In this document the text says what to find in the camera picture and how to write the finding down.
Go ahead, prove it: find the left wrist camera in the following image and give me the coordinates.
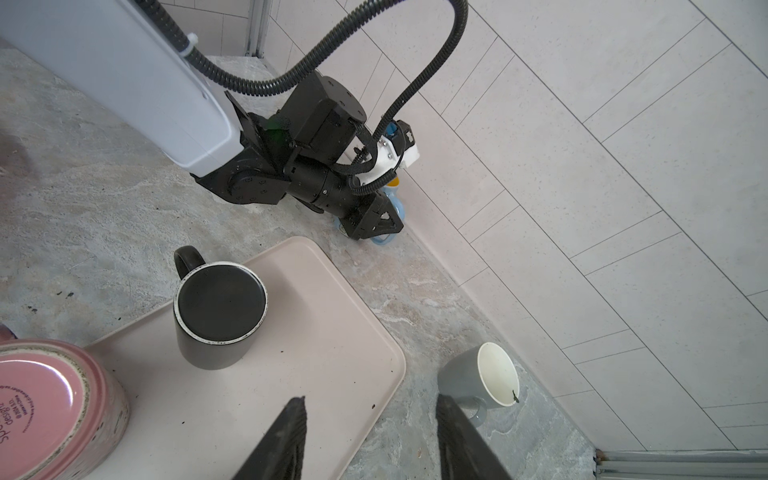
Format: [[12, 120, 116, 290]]
[[357, 120, 420, 185]]

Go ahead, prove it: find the blue butterfly mug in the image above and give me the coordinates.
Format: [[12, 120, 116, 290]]
[[334, 176, 405, 246]]

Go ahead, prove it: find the pink mug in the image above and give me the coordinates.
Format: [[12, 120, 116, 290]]
[[1, 326, 130, 479]]

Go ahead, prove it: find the black mug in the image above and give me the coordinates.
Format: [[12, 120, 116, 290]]
[[173, 245, 268, 371]]

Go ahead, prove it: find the grey mug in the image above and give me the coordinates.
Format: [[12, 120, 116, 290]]
[[437, 342, 520, 427]]

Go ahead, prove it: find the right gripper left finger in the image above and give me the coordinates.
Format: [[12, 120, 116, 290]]
[[233, 397, 307, 480]]

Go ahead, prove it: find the beige tray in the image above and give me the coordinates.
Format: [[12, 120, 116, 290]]
[[89, 237, 406, 479]]

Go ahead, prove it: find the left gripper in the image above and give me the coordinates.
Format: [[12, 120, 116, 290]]
[[281, 71, 395, 217]]

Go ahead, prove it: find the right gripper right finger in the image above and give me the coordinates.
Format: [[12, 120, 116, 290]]
[[436, 394, 512, 480]]

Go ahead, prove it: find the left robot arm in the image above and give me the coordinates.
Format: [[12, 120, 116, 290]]
[[1, 1, 469, 242]]

